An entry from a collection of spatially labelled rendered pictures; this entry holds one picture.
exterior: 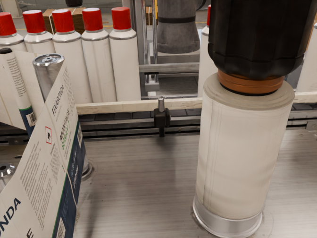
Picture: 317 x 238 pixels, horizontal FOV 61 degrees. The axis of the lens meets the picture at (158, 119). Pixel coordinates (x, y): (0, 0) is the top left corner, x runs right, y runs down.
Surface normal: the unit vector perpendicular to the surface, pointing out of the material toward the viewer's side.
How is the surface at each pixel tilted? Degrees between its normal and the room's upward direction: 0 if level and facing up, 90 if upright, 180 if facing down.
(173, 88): 0
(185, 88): 0
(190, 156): 0
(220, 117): 91
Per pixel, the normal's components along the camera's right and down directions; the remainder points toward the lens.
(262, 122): 0.09, 0.58
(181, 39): 0.10, 0.19
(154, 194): -0.03, -0.84
